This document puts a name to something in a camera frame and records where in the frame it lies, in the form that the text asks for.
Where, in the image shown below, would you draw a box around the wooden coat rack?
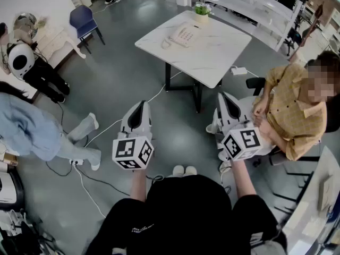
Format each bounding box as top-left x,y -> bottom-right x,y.
289,2 -> 325,62

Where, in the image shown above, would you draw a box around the black tripod stand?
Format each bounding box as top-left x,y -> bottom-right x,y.
0,208 -> 62,255

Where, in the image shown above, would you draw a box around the brown cardboard box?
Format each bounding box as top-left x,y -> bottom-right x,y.
2,152 -> 20,167

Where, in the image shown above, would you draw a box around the white marble table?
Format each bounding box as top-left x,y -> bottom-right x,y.
134,9 -> 252,114

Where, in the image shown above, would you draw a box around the black floor cable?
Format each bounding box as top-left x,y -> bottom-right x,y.
46,160 -> 131,196

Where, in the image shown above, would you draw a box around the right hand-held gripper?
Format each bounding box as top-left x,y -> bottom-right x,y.
214,92 -> 264,162

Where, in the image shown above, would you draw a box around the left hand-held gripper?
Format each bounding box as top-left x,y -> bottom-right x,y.
112,100 -> 155,172

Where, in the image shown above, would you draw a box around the person's right forearm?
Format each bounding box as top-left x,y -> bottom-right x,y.
228,157 -> 258,212

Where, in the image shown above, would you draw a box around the beige desk telephone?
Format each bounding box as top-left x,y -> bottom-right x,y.
169,21 -> 200,49

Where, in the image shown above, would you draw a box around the blue chair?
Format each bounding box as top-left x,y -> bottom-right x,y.
69,4 -> 106,55

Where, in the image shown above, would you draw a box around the white console table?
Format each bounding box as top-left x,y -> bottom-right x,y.
31,22 -> 87,69

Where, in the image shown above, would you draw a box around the person's black shirt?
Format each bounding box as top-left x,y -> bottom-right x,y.
87,174 -> 289,255

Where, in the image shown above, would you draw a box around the white desk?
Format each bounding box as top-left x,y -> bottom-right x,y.
281,145 -> 340,255
0,70 -> 40,102

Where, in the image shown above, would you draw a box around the beige flat box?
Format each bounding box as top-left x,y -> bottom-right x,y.
317,174 -> 335,212

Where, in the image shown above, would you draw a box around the white telephone handset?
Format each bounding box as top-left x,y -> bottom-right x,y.
166,21 -> 189,45

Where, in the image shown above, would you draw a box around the person's left forearm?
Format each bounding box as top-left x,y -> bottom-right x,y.
129,168 -> 148,203

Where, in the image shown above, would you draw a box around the white flower potted plant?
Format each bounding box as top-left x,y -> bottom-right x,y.
193,1 -> 213,23

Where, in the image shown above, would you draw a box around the white shelving unit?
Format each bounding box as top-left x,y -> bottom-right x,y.
190,0 -> 310,53

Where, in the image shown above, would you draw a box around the black and white machine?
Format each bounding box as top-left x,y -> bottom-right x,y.
0,163 -> 25,212

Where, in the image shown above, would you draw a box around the white floor cable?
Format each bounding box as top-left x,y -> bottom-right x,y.
79,70 -> 184,154

